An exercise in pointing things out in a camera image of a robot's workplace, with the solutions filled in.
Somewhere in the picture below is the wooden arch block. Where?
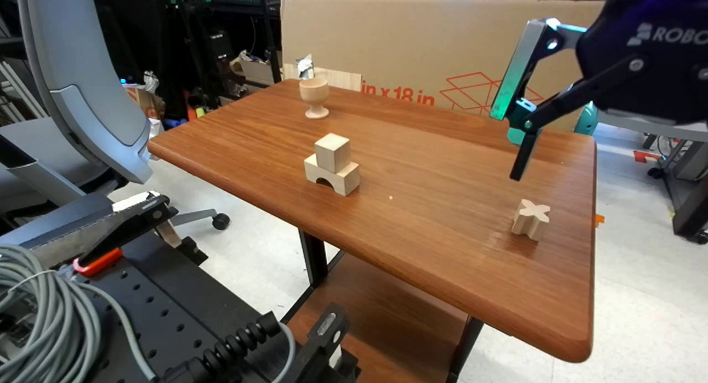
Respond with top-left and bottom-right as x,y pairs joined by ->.
304,153 -> 361,197

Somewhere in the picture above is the grey office chair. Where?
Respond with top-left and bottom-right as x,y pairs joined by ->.
0,0 -> 231,232

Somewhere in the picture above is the black storage shelf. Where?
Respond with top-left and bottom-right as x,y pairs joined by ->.
91,0 -> 284,123

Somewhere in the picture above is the wooden goblet toy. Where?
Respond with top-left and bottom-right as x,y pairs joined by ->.
299,77 -> 331,120

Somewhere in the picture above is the wooden cube block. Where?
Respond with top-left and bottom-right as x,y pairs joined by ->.
314,133 -> 352,174

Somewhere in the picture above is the small open cardboard box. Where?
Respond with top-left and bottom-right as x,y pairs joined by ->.
229,50 -> 283,88

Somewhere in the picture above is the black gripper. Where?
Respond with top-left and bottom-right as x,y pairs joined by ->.
490,0 -> 708,182

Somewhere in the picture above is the black clamp with orange handle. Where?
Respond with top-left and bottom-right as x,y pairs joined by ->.
72,194 -> 179,278

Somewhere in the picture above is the black ribbed cable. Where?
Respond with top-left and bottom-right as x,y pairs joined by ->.
176,311 -> 284,383

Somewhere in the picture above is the large cardboard box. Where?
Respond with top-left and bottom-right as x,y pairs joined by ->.
279,0 -> 607,132

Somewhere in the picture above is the coil of grey cable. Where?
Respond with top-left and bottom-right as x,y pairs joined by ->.
0,244 -> 161,383

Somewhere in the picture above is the grey table with black legs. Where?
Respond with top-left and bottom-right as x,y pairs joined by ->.
596,108 -> 708,245

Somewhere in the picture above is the cardboard box with orange print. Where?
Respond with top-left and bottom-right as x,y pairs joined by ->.
123,83 -> 166,122

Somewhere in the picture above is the wooden cross block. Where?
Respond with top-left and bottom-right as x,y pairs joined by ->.
511,199 -> 551,242

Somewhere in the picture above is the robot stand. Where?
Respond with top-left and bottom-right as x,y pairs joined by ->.
0,192 -> 361,383

